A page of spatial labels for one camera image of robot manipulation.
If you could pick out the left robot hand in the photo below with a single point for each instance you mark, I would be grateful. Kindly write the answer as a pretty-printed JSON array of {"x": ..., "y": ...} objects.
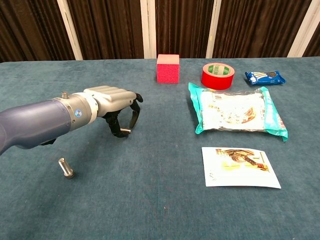
[{"x": 112, "y": 98}]

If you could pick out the silver bolt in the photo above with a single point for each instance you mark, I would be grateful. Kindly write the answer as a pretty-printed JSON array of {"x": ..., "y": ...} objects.
[
  {"x": 65, "y": 168},
  {"x": 125, "y": 130}
]

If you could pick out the pink red foam cube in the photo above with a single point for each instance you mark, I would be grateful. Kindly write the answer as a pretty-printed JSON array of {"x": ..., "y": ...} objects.
[{"x": 168, "y": 71}]

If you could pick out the dark brown pleated curtain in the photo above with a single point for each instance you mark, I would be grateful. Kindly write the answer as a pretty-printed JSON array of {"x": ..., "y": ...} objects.
[{"x": 112, "y": 27}]

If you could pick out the teal felt table cover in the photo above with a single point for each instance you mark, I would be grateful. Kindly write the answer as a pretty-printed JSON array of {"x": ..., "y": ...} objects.
[{"x": 150, "y": 162}]

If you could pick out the red tape roll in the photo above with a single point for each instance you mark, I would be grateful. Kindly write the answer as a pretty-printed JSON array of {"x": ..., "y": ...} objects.
[{"x": 215, "y": 82}]

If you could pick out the teal white snack bag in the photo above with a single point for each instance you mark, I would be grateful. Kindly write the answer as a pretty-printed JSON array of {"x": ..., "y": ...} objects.
[{"x": 232, "y": 111}]

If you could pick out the white printed card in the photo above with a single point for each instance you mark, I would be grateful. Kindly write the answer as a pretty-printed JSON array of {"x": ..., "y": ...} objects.
[{"x": 237, "y": 172}]

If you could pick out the blue cookie packet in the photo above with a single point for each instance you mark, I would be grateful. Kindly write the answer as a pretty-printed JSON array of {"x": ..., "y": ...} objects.
[{"x": 265, "y": 78}]

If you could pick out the white frame post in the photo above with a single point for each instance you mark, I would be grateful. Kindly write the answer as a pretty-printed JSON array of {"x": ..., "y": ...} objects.
[
  {"x": 213, "y": 30},
  {"x": 303, "y": 30},
  {"x": 70, "y": 30},
  {"x": 148, "y": 30}
]

